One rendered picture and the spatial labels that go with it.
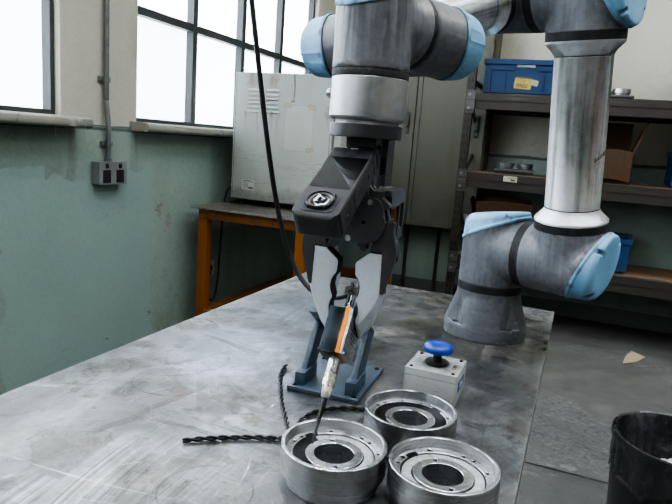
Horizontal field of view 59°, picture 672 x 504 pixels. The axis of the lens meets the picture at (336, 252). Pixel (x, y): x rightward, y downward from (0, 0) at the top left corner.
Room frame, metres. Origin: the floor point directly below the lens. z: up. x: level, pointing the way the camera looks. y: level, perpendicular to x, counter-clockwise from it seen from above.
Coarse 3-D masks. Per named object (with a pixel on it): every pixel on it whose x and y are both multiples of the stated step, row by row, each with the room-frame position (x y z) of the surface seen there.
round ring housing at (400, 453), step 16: (400, 448) 0.55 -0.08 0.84; (416, 448) 0.57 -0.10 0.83; (432, 448) 0.57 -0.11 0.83; (448, 448) 0.57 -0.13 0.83; (464, 448) 0.56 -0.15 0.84; (400, 464) 0.54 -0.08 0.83; (416, 464) 0.54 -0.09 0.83; (432, 464) 0.54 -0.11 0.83; (448, 464) 0.54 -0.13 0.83; (480, 464) 0.55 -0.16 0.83; (496, 464) 0.53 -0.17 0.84; (400, 480) 0.49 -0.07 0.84; (416, 480) 0.51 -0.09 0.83; (432, 480) 0.54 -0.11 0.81; (448, 480) 0.54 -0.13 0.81; (464, 480) 0.52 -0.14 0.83; (496, 480) 0.50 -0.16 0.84; (400, 496) 0.49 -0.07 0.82; (416, 496) 0.48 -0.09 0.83; (432, 496) 0.47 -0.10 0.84; (448, 496) 0.47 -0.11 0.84; (464, 496) 0.47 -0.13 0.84; (480, 496) 0.48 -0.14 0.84; (496, 496) 0.50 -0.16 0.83
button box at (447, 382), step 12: (420, 360) 0.78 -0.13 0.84; (432, 360) 0.78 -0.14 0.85; (444, 360) 0.78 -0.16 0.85; (456, 360) 0.80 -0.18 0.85; (408, 372) 0.76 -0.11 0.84; (420, 372) 0.75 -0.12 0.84; (432, 372) 0.74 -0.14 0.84; (444, 372) 0.75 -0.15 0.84; (456, 372) 0.75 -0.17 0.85; (408, 384) 0.76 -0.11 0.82; (420, 384) 0.75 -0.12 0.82; (432, 384) 0.74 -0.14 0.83; (444, 384) 0.74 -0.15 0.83; (456, 384) 0.73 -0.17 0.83; (444, 396) 0.74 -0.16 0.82; (456, 396) 0.74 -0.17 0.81
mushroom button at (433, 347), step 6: (426, 342) 0.78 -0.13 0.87; (432, 342) 0.78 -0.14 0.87; (438, 342) 0.78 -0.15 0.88; (444, 342) 0.78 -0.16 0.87; (426, 348) 0.77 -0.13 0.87; (432, 348) 0.76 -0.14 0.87; (438, 348) 0.76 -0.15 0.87; (444, 348) 0.76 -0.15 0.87; (450, 348) 0.77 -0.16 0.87; (432, 354) 0.76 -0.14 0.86; (438, 354) 0.76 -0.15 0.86; (444, 354) 0.76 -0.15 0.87; (450, 354) 0.76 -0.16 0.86; (438, 360) 0.77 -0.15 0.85
